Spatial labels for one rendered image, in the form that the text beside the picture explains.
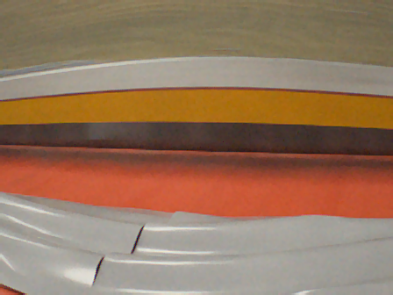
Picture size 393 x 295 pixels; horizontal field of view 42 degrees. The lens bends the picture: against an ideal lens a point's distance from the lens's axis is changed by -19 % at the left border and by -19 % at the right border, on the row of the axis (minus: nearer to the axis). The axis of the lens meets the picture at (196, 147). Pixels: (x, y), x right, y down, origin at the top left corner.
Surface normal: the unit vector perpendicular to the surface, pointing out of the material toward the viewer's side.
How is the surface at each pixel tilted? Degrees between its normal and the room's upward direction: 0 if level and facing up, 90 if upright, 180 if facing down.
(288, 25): 56
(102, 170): 32
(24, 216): 5
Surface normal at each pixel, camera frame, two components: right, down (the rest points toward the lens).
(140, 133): -0.35, 0.21
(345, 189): -0.06, -0.97
